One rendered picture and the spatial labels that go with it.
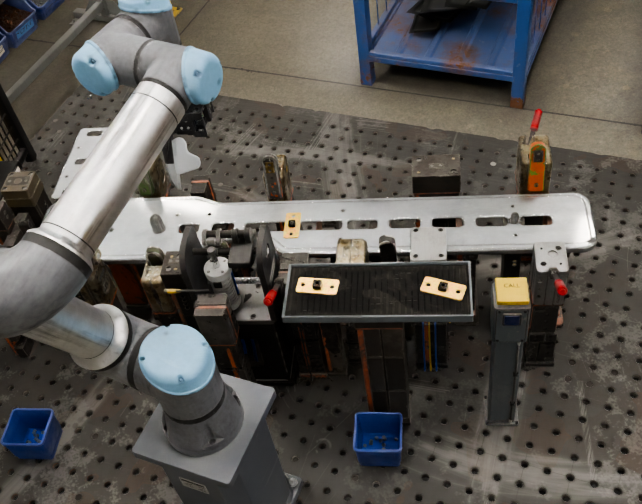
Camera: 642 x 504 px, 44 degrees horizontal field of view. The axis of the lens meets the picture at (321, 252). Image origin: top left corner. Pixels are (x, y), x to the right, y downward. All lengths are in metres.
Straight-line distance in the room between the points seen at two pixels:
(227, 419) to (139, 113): 0.61
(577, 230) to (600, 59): 2.33
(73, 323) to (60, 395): 0.92
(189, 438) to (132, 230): 0.74
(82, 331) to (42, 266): 0.31
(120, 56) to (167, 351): 0.48
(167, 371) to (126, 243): 0.74
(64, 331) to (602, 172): 1.71
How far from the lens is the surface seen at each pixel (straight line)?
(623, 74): 4.09
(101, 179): 1.07
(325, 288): 1.59
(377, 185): 2.45
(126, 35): 1.23
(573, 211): 1.95
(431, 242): 1.72
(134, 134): 1.09
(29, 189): 2.22
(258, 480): 1.63
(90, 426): 2.11
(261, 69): 4.24
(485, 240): 1.87
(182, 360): 1.34
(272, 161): 1.99
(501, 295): 1.57
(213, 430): 1.46
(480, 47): 3.94
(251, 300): 1.85
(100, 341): 1.36
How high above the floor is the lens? 2.38
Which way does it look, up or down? 48 degrees down
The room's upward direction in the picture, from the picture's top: 10 degrees counter-clockwise
